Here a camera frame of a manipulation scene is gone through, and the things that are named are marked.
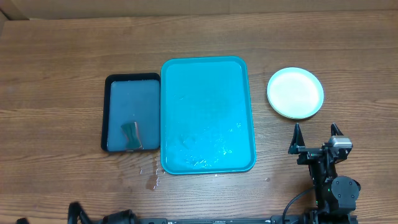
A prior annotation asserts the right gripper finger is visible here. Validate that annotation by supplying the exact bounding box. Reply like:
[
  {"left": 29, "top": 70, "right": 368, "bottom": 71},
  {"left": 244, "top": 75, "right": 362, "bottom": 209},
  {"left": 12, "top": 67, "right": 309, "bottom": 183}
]
[
  {"left": 288, "top": 123, "right": 305, "bottom": 154},
  {"left": 330, "top": 123, "right": 343, "bottom": 136}
]

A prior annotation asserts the light blue plate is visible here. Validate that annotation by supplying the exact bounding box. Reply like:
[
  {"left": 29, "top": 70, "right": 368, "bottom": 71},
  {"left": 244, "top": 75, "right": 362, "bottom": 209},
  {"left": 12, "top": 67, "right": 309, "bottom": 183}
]
[{"left": 266, "top": 67, "right": 325, "bottom": 119}]

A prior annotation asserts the green dish sponge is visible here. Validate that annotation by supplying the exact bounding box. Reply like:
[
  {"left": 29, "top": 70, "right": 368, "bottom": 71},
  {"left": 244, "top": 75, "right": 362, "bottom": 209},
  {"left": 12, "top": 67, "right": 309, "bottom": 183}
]
[{"left": 121, "top": 122, "right": 143, "bottom": 151}]

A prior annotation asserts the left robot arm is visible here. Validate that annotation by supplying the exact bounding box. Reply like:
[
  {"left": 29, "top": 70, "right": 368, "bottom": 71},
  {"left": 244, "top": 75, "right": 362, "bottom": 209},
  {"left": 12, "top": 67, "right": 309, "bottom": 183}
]
[{"left": 62, "top": 202, "right": 141, "bottom": 224}]

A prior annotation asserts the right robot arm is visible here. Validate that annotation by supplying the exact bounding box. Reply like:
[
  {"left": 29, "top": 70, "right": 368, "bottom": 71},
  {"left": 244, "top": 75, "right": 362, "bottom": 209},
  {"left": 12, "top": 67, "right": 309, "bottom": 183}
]
[{"left": 282, "top": 123, "right": 361, "bottom": 224}]

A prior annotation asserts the teal plastic serving tray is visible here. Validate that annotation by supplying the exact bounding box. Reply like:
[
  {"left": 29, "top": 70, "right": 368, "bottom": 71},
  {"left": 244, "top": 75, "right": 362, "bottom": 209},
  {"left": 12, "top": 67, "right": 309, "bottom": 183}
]
[{"left": 160, "top": 56, "right": 256, "bottom": 175}]

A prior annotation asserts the black water tray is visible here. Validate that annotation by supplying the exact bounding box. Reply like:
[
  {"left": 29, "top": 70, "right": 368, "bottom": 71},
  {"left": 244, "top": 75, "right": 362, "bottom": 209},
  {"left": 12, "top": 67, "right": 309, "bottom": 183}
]
[{"left": 101, "top": 73, "right": 160, "bottom": 153}]

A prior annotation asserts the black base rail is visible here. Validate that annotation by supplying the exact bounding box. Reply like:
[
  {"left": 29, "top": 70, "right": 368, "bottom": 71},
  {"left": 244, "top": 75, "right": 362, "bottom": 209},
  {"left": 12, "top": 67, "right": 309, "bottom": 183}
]
[{"left": 138, "top": 215, "right": 359, "bottom": 224}]

